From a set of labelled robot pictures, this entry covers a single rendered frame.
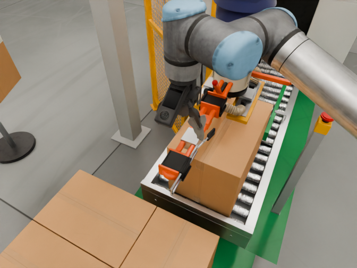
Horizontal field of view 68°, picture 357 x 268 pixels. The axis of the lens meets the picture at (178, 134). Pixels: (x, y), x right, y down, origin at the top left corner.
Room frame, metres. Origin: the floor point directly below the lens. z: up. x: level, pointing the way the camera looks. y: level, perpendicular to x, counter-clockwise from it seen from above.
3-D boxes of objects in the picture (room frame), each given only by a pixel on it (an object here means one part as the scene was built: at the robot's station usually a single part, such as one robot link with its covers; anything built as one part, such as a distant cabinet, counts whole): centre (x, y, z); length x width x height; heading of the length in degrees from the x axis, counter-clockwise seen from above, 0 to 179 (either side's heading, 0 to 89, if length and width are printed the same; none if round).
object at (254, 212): (1.64, -0.91, 0.50); 2.31 x 0.05 x 0.19; 153
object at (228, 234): (0.75, -0.08, 0.47); 0.70 x 0.03 x 0.15; 63
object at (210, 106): (0.85, -0.14, 1.27); 0.10 x 0.08 x 0.06; 64
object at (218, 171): (1.06, -0.26, 0.75); 0.60 x 0.40 x 0.40; 152
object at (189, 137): (0.66, -0.05, 1.26); 0.07 x 0.07 x 0.04; 64
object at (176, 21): (0.56, -0.01, 1.72); 0.10 x 0.09 x 0.12; 42
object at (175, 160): (0.54, 0.02, 1.27); 0.08 x 0.07 x 0.05; 154
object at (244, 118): (1.03, -0.34, 1.16); 0.34 x 0.10 x 0.05; 154
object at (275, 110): (1.99, -1.02, 0.60); 1.60 x 0.11 x 0.09; 153
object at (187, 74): (0.56, -0.01, 1.63); 0.10 x 0.09 x 0.05; 63
